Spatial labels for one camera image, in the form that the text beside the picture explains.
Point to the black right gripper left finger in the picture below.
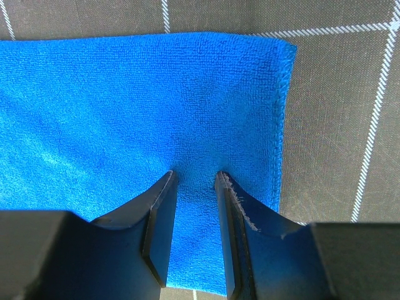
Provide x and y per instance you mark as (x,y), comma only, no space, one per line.
(123,254)

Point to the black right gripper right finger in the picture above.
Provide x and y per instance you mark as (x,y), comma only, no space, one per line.
(267,256)

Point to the blue towel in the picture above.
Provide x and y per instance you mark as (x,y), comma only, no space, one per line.
(88,124)

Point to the black grid cutting mat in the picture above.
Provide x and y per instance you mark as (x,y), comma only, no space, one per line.
(341,140)

